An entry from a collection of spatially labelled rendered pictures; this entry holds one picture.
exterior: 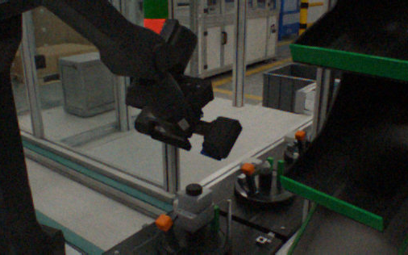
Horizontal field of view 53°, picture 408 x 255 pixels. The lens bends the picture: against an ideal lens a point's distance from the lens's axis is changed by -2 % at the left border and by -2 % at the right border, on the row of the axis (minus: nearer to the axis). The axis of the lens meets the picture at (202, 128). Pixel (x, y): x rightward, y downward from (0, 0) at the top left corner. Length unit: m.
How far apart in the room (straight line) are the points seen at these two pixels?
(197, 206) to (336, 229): 0.23
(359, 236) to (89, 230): 0.58
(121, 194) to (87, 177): 0.13
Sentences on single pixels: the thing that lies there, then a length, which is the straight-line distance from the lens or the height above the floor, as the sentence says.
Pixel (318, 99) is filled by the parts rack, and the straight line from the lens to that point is 0.58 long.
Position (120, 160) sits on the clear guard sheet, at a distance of 1.10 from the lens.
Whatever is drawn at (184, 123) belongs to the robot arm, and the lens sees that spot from 0.62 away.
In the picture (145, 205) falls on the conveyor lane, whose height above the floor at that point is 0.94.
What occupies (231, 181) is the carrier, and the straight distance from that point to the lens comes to 1.01.
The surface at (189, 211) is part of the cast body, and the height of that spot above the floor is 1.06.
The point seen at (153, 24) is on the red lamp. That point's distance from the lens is 0.83.
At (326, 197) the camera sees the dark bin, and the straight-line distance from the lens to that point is 0.48.
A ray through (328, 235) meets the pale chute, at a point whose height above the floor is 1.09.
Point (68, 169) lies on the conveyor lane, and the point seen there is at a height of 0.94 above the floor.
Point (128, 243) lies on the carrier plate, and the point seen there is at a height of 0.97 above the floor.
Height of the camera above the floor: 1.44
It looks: 20 degrees down
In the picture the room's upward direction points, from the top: straight up
